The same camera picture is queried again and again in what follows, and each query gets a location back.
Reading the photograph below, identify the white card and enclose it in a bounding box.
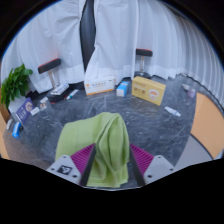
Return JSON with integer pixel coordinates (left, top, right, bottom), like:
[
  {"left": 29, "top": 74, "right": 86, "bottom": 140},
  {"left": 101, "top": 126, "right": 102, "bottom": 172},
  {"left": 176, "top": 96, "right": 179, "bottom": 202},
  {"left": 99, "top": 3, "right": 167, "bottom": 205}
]
[{"left": 29, "top": 106, "right": 41, "bottom": 117}]

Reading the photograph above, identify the light green towel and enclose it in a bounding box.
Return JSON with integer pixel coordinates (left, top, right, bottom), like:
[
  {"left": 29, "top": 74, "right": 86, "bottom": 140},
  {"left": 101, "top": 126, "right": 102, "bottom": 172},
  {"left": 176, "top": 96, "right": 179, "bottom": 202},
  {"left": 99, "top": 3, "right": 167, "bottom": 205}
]
[{"left": 54, "top": 111, "right": 131, "bottom": 189}]

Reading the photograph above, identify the small picture packet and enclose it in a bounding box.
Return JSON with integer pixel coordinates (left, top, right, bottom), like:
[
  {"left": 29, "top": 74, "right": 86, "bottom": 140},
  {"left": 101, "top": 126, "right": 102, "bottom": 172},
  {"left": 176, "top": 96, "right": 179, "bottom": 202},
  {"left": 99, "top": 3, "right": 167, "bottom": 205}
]
[{"left": 38, "top": 96, "right": 50, "bottom": 111}]

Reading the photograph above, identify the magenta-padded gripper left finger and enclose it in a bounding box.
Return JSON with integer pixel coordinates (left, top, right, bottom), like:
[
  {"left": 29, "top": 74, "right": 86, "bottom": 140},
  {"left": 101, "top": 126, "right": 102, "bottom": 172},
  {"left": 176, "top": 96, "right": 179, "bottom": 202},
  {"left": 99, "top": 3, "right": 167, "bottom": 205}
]
[{"left": 45, "top": 143, "right": 98, "bottom": 187}]

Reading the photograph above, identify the yellow cardboard box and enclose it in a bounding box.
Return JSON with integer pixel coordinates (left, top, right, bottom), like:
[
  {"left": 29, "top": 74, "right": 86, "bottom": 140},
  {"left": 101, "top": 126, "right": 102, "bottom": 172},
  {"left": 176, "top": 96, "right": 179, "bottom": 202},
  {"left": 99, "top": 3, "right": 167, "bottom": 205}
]
[{"left": 131, "top": 75, "right": 167, "bottom": 107}]

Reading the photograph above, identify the small blue white box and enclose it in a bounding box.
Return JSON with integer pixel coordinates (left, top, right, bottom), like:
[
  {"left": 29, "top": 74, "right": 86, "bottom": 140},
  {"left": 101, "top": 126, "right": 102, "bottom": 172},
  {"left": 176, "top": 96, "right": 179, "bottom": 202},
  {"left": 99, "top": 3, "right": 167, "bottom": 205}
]
[{"left": 115, "top": 80, "right": 130, "bottom": 98}]

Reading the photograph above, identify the white booklet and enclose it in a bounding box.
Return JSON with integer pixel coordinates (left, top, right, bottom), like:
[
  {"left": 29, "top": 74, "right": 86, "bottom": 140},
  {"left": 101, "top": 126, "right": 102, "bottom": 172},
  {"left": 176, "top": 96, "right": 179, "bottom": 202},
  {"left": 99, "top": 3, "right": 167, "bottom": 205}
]
[{"left": 49, "top": 82, "right": 70, "bottom": 96}]

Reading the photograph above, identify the green potted plant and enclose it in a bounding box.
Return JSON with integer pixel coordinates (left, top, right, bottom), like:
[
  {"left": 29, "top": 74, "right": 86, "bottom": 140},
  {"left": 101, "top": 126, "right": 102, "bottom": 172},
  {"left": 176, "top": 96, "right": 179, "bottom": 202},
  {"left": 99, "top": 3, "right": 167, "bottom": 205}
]
[{"left": 0, "top": 63, "right": 34, "bottom": 114}]

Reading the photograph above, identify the purple cardboard box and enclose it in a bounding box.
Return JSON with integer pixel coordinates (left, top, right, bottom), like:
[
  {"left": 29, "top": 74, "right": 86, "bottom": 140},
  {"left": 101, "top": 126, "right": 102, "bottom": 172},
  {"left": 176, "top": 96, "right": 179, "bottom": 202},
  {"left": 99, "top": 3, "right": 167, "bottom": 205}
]
[{"left": 15, "top": 96, "right": 35, "bottom": 125}]

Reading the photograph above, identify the white blue tube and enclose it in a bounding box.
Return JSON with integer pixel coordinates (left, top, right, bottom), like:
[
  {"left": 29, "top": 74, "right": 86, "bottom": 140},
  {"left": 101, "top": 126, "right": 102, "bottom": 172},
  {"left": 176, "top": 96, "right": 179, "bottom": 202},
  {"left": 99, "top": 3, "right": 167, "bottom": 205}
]
[{"left": 65, "top": 88, "right": 80, "bottom": 101}]

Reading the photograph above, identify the white flat packet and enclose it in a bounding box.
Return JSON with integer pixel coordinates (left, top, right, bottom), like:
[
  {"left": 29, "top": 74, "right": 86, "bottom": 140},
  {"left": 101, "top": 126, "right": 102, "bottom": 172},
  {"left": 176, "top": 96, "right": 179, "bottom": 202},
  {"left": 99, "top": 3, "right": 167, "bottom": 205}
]
[{"left": 5, "top": 118, "right": 14, "bottom": 131}]

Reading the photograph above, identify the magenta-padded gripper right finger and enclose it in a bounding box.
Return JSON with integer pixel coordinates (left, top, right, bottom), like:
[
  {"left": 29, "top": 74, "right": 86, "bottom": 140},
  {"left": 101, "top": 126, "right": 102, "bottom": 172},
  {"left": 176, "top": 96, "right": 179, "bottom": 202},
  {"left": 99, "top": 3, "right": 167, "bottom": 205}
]
[{"left": 128, "top": 143, "right": 176, "bottom": 187}]

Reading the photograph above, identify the white orange cardboard box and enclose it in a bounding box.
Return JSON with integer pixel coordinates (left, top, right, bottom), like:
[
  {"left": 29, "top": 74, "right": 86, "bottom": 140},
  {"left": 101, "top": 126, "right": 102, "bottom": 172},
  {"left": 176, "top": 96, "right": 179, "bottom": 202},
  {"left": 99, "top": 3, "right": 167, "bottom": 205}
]
[{"left": 83, "top": 75, "right": 117, "bottom": 97}]

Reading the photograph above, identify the small purple container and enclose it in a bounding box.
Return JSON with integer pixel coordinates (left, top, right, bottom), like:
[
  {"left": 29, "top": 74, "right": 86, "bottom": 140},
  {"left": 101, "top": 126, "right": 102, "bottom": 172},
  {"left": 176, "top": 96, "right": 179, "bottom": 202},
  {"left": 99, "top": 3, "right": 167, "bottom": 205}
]
[{"left": 181, "top": 83, "right": 197, "bottom": 99}]

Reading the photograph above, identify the red black bar stool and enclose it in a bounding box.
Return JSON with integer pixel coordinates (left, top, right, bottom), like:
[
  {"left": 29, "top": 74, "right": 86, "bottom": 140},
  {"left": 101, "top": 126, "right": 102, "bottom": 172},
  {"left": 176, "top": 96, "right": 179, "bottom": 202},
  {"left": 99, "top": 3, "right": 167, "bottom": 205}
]
[
  {"left": 133, "top": 48, "right": 154, "bottom": 80},
  {"left": 37, "top": 57, "right": 71, "bottom": 103}
]

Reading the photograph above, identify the white curtain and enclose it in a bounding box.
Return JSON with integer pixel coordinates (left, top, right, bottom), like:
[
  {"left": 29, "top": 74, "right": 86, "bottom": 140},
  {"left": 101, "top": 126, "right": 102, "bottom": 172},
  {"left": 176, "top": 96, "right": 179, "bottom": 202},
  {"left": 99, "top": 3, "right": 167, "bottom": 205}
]
[
  {"left": 84, "top": 0, "right": 224, "bottom": 108},
  {"left": 1, "top": 0, "right": 88, "bottom": 94}
]

